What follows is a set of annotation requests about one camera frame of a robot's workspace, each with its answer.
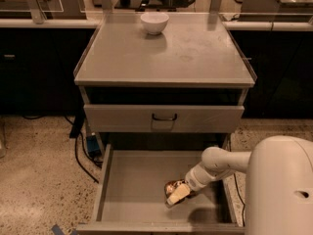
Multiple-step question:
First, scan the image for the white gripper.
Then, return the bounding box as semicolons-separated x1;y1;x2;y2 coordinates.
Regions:
166;163;216;206

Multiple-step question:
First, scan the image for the crushed orange soda can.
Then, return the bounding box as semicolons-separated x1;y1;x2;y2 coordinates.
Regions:
164;179;185;198

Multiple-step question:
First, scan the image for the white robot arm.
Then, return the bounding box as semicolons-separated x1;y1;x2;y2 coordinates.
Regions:
166;136;313;235

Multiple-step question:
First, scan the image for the open grey middle drawer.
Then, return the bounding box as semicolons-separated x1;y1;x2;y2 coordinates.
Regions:
77;147;245;235

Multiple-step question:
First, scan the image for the grey drawer cabinet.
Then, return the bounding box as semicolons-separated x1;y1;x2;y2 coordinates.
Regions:
73;11;257;235

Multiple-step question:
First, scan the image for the closed grey top drawer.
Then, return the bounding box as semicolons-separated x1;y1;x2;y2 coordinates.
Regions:
84;104;245;133

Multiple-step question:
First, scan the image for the blue power box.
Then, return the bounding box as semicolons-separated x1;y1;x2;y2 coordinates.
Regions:
86;135;101;157

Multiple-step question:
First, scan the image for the blue floor tape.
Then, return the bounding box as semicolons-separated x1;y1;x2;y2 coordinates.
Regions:
51;224;78;235

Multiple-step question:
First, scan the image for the white ceramic bowl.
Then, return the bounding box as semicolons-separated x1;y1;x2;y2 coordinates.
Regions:
140;12;169;35

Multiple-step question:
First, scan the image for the black drawer handle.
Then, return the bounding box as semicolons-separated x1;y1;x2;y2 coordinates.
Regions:
152;114;178;121

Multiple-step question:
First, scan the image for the black floor cable left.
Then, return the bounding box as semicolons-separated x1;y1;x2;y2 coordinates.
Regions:
21;114;104;184

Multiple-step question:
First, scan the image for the white horizontal rail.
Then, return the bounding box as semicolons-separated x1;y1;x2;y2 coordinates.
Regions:
0;19;313;31

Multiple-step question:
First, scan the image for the left metal bracket post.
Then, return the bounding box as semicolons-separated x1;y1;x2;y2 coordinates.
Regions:
26;0;46;24

